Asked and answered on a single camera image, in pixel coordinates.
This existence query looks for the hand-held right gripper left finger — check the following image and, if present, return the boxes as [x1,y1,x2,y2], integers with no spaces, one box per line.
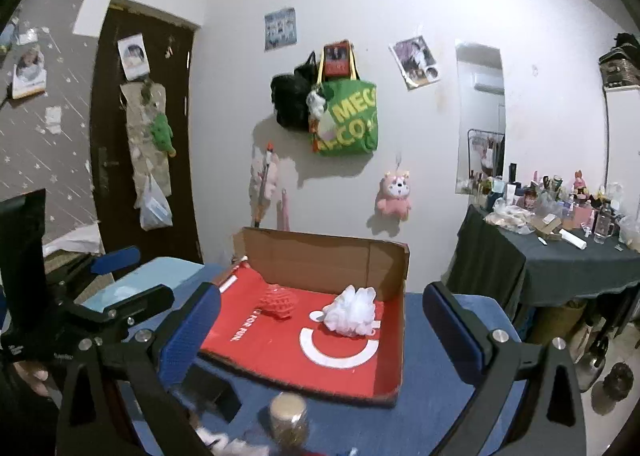
[55,281,223,456]

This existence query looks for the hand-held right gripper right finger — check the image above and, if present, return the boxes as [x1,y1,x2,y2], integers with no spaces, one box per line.
[422,281,588,456]

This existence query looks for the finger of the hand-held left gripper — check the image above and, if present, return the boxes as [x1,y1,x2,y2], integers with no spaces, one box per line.
[47,245,142,287]
[70,285,176,332]

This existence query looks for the cardboard box with red lining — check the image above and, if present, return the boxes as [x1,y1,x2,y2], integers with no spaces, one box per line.
[197,226,411,409]

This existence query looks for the person's left hand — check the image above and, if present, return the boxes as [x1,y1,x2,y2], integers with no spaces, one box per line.
[12,361,51,397]

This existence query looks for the light blue cushion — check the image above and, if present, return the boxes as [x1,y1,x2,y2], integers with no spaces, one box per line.
[80,257,206,312]

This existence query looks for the white plastic sheet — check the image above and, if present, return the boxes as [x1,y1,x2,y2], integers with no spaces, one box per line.
[42,223,106,257]

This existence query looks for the clear plastic bag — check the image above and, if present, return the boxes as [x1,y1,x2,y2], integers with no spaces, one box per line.
[135,173,173,231]

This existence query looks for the red mesh bath sponge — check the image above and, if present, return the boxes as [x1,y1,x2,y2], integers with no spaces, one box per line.
[257,286,296,321]

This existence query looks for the tan cardboard carton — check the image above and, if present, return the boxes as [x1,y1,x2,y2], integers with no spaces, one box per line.
[530,303,588,347]

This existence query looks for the white bath pouf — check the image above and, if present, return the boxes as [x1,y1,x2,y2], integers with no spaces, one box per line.
[322,285,378,337]

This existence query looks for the beige hanging organizer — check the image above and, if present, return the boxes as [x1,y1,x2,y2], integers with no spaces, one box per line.
[120,79,173,209]

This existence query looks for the table with dark green cloth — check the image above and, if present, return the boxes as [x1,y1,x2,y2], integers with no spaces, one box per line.
[445,203,640,332]

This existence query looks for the clear jar with gold lid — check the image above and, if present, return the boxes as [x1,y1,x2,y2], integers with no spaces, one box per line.
[269,392,311,452]

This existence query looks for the green plush toy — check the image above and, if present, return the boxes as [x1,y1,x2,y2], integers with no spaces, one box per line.
[150,112,177,157]

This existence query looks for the dark brown door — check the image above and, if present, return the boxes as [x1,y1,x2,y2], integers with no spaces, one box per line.
[90,0,201,282]

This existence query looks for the white tube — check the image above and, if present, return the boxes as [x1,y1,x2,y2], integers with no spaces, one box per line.
[557,229,588,251]

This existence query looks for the group of cosmetics bottles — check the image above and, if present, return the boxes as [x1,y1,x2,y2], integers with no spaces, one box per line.
[467,163,640,252]

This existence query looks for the pale pink plush toy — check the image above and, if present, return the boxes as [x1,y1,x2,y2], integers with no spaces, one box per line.
[250,146,281,199]

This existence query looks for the orange tipped stick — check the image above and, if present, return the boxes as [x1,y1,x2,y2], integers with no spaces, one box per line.
[254,141,276,227]

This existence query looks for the white photo print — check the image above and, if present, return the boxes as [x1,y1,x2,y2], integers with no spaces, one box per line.
[117,35,150,82]

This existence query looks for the black bag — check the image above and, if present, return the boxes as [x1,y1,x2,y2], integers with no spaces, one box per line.
[270,51,323,132]

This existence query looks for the green tote bag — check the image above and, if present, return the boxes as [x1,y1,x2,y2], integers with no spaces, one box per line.
[310,41,379,157]

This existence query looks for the metal door handle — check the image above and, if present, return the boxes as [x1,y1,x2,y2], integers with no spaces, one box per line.
[97,146,111,197]

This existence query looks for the framed wall picture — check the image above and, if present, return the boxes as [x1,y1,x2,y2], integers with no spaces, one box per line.
[11,46,48,100]

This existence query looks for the wall mirror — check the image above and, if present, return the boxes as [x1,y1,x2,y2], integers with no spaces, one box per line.
[454,40,507,196]

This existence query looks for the wall photo poster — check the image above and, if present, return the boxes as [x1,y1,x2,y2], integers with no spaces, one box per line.
[389,35,442,91]

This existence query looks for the blue wall poster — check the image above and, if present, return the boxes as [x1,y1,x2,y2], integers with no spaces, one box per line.
[264,7,297,52]

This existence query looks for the red wall calendar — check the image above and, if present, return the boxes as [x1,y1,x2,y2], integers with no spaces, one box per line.
[322,40,352,80]

